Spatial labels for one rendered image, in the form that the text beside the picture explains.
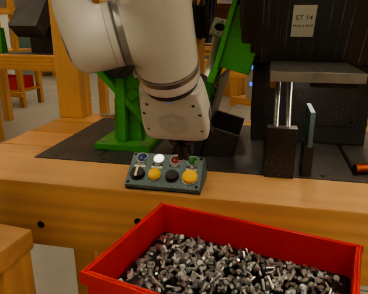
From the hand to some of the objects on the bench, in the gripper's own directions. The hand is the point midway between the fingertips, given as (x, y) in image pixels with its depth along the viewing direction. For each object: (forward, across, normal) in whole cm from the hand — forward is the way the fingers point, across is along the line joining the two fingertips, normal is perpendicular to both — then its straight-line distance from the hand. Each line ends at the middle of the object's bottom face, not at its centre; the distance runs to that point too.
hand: (184, 147), depth 65 cm
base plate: (+32, -14, -24) cm, 43 cm away
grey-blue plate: (+22, -23, -12) cm, 34 cm away
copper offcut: (+22, -37, -13) cm, 45 cm away
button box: (+17, +5, +1) cm, 18 cm away
